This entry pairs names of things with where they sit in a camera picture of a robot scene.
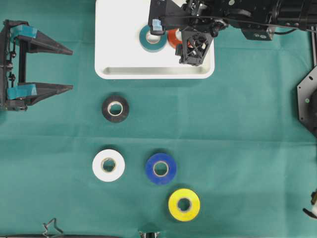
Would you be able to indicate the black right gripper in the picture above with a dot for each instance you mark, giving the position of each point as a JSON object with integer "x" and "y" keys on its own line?
{"x": 195, "y": 44}

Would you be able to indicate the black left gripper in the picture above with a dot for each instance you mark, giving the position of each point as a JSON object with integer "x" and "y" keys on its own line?
{"x": 18, "y": 98}

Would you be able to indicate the red tape roll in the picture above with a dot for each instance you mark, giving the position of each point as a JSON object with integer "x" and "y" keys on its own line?
{"x": 174, "y": 37}

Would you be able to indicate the teal green tape roll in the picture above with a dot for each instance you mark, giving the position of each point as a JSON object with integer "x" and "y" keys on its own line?
{"x": 151, "y": 47}

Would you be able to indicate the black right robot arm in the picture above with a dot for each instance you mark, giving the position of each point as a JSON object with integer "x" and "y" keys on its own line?
{"x": 257, "y": 20}

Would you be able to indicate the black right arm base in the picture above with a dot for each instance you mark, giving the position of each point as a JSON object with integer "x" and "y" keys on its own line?
{"x": 307, "y": 102}

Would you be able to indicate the white plastic case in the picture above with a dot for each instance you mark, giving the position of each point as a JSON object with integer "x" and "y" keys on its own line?
{"x": 119, "y": 53}

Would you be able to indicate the black tape roll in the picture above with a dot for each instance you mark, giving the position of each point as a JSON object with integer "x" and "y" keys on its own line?
{"x": 115, "y": 100}

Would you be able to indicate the white tape roll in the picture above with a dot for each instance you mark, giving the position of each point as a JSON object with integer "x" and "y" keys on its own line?
{"x": 98, "y": 165}

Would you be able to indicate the blue tape roll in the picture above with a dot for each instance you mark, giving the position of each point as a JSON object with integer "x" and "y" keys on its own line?
{"x": 161, "y": 158}

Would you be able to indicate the yellow tape roll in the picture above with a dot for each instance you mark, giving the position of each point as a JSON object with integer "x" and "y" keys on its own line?
{"x": 194, "y": 205}

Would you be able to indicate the green table cloth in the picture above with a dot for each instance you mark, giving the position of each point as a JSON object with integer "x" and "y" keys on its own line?
{"x": 234, "y": 136}

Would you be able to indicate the white black object right edge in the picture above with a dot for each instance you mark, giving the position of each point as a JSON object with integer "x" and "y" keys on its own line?
{"x": 313, "y": 212}

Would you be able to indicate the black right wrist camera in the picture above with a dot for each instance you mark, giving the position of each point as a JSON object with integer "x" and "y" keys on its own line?
{"x": 165, "y": 15}

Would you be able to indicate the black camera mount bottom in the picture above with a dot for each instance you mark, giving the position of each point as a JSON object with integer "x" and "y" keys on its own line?
{"x": 153, "y": 233}

